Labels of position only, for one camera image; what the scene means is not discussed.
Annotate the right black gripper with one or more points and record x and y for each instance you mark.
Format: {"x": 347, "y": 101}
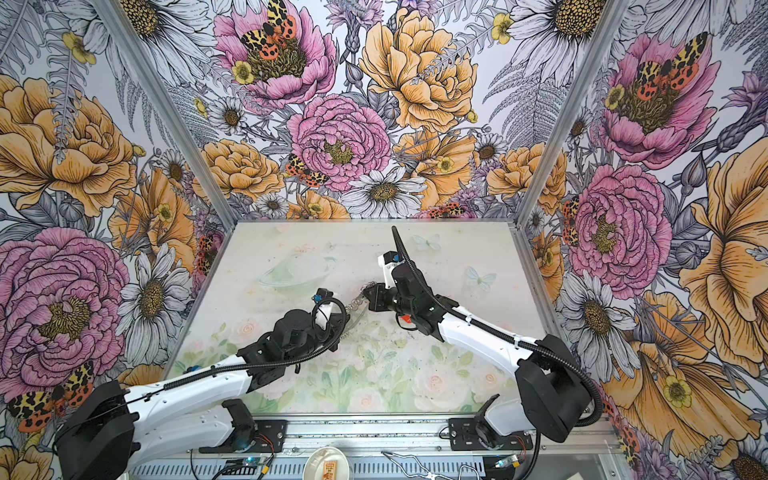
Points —
{"x": 377, "y": 303}

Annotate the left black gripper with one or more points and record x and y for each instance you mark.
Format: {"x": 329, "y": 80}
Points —
{"x": 334, "y": 328}

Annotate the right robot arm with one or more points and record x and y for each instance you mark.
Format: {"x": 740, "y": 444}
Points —
{"x": 553, "y": 395}

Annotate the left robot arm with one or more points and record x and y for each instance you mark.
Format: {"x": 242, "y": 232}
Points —
{"x": 116, "y": 429}

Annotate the green circuit board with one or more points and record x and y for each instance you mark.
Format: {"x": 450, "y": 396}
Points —
{"x": 248, "y": 466}

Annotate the white round dish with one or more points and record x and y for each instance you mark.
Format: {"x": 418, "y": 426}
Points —
{"x": 327, "y": 463}

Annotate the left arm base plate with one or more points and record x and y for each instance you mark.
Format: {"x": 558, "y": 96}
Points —
{"x": 266, "y": 436}

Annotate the aluminium front rail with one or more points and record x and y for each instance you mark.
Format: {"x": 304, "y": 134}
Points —
{"x": 443, "y": 434}

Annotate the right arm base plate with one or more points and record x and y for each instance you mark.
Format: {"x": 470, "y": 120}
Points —
{"x": 467, "y": 434}

